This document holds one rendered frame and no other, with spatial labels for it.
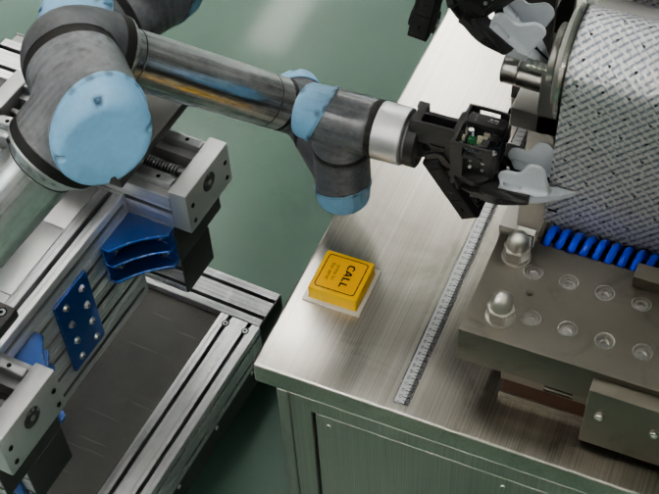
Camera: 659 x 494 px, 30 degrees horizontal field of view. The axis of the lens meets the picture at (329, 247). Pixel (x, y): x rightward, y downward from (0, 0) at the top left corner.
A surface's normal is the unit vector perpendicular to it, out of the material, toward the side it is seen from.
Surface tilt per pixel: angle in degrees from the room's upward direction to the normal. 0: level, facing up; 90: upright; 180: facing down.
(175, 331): 0
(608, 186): 90
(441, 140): 90
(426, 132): 90
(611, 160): 90
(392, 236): 0
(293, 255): 0
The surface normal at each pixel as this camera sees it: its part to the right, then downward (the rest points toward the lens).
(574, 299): -0.04, -0.63
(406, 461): -0.39, 0.73
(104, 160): 0.48, 0.61
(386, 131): -0.29, 0.04
